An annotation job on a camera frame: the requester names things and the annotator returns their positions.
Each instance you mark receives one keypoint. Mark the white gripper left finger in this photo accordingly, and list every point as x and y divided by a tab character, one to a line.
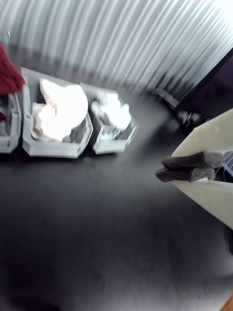
208	136

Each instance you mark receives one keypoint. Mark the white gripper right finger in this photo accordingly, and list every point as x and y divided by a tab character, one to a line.
213	201

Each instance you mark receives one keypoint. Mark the white teal sock grey cuff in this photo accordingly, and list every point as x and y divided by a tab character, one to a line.
114	114

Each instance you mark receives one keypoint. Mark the grey plastic container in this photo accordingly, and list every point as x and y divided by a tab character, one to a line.
12	143
109	148
53	150

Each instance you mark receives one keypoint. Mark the pale pink sock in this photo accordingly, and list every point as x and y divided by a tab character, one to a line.
58	114

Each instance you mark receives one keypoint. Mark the red sock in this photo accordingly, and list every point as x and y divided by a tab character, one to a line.
9	73

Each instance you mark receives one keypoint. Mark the black computer monitor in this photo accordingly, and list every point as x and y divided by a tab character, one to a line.
213	92

